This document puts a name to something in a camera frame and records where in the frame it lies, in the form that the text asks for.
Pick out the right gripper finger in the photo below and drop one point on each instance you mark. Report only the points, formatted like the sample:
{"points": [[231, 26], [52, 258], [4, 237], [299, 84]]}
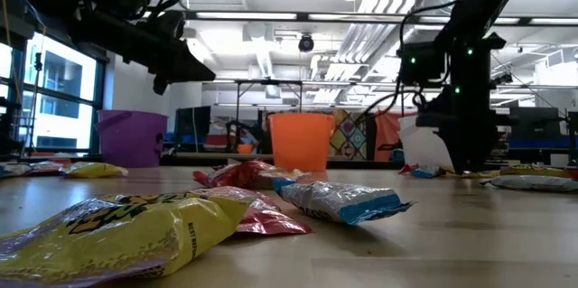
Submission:
{"points": [[475, 148], [456, 148]]}

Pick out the blue silver candy bar packet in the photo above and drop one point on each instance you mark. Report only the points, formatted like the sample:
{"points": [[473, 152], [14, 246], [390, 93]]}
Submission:
{"points": [[533, 183], [343, 202], [426, 172], [13, 170]]}

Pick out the red Skittles candy packet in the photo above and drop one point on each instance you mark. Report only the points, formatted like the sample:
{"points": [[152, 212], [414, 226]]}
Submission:
{"points": [[574, 174], [45, 169], [406, 170], [235, 174], [271, 222]]}

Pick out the yellow Sour Patch packet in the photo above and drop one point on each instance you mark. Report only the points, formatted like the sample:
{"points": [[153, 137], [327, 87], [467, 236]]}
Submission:
{"points": [[533, 170], [113, 243], [282, 177], [95, 170]]}

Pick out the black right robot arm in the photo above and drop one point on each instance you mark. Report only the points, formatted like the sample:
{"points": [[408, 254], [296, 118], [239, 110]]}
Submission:
{"points": [[472, 76]]}

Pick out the white plastic bucket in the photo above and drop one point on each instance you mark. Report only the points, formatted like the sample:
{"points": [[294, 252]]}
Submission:
{"points": [[420, 148]]}

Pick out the black ceiling spotlight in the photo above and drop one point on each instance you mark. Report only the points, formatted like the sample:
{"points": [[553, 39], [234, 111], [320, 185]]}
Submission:
{"points": [[306, 43], [501, 79]]}

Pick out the purple plastic bucket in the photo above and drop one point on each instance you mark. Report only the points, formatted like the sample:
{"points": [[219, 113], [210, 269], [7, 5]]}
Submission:
{"points": [[131, 143]]}

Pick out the black computer monitor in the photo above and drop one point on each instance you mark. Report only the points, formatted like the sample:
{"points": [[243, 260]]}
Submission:
{"points": [[535, 123]]}

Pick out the orange cloth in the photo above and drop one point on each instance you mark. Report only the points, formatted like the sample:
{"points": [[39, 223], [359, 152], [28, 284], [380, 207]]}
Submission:
{"points": [[387, 136]]}

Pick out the white light strip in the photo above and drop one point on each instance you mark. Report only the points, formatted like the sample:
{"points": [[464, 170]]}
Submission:
{"points": [[246, 15], [553, 21], [352, 16], [508, 21]]}

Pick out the large glass window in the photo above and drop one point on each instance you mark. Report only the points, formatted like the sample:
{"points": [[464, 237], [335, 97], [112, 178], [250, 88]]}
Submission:
{"points": [[63, 98]]}

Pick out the black tripod stand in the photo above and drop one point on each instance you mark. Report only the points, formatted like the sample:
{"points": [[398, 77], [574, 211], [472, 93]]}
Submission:
{"points": [[38, 61]]}

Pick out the small orange bucket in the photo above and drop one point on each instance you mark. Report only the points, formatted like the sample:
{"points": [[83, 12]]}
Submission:
{"points": [[246, 149]]}

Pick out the colourful patterned quilt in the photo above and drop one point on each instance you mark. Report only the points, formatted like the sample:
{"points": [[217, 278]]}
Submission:
{"points": [[347, 136]]}

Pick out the black overhead beam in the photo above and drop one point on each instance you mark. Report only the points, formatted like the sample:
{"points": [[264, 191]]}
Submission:
{"points": [[302, 16]]}

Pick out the orange pumpkin bucket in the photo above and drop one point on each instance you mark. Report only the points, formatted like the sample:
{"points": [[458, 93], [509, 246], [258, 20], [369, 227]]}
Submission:
{"points": [[300, 143]]}

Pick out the black metal frame stand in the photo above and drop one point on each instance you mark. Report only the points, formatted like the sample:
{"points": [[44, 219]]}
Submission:
{"points": [[268, 82]]}

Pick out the black aluminium table frame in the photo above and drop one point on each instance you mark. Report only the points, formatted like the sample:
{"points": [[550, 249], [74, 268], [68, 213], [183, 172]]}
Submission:
{"points": [[198, 160]]}

